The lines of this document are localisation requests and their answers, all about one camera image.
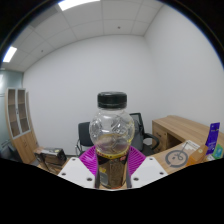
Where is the grey mesh armrest office chair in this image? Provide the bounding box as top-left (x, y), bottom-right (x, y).
top-left (129, 112), bottom-right (161, 157)

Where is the wooden glass-door shelf cabinet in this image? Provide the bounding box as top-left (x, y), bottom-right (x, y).
top-left (4, 87), bottom-right (39, 165)

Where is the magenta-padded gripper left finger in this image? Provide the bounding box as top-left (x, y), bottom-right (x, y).
top-left (57, 145), bottom-right (98, 188)

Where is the round grey disc pad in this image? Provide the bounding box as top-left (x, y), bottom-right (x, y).
top-left (164, 148), bottom-right (188, 168)

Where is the black office chair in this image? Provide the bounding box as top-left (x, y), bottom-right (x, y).
top-left (75, 121), bottom-right (98, 157)

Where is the wide dark brown box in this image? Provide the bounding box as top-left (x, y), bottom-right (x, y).
top-left (41, 148), bottom-right (68, 167)

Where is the black leather sofa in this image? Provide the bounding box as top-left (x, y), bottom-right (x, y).
top-left (0, 142), bottom-right (15, 162)

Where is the purple standing card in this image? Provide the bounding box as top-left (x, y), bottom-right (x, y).
top-left (205, 122), bottom-right (221, 156)

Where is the wooden side desk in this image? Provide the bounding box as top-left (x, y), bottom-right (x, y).
top-left (151, 115), bottom-right (224, 155)

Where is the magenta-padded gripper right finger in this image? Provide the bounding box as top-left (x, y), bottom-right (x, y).
top-left (127, 145), bottom-right (169, 188)

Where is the clear bottle with dark drink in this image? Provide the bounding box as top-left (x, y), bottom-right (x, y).
top-left (88, 91), bottom-right (136, 190)

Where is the green flat box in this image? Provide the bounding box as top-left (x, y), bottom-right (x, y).
top-left (211, 143), bottom-right (224, 160)

